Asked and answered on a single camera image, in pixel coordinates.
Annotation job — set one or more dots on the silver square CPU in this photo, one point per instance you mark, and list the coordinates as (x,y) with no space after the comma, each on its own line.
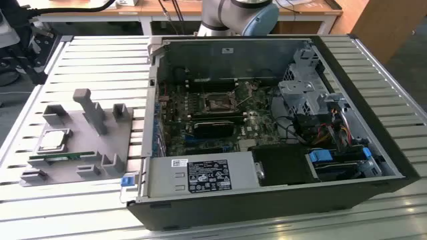
(51,140)

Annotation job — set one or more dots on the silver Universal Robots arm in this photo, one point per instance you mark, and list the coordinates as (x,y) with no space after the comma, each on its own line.
(220,15)

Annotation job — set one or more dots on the CPU socket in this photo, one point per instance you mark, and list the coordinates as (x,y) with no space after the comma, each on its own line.
(218,105)

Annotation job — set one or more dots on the white device on desk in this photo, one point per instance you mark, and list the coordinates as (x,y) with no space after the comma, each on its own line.
(128,2)

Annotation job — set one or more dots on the grey plastic parts rack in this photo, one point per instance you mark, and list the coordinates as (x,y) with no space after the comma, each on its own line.
(83,140)

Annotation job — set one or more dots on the green RAM stick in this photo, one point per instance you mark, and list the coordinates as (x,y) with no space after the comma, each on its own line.
(76,155)

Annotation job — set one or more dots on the blue case latch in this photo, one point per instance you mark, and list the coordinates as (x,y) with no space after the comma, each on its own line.
(127,181)

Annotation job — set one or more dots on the black installed RAM stick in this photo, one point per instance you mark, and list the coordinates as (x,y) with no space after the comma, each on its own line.
(216,115)

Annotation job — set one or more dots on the black graphics card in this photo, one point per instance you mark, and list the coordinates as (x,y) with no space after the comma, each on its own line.
(214,130)

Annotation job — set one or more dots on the silver power supply unit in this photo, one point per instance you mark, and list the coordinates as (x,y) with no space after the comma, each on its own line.
(167,180)

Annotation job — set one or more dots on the thin metal locking lever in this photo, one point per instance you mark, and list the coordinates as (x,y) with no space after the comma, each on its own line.
(244,101)

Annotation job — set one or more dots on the silver chipset heat sink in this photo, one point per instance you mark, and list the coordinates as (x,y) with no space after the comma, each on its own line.
(247,145)

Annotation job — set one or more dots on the green motherboard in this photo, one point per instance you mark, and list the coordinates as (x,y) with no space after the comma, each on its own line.
(260,125)

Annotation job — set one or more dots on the metal disk bay cage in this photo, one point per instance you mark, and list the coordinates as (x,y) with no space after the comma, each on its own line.
(296,97)

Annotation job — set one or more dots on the white papers on desk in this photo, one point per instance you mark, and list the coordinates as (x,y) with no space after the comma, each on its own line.
(300,3)

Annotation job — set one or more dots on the black open PC case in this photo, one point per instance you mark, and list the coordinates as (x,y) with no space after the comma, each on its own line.
(234,215)

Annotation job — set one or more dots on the blue disk carrier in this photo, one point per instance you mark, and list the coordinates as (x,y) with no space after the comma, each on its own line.
(320,156)

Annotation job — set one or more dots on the small blue bay clip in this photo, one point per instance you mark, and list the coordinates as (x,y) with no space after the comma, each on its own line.
(366,152)

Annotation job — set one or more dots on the wooden cabinet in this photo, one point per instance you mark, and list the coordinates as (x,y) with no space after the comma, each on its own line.
(394,25)

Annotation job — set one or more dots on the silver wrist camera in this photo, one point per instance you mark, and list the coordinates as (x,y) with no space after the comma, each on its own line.
(8,35)

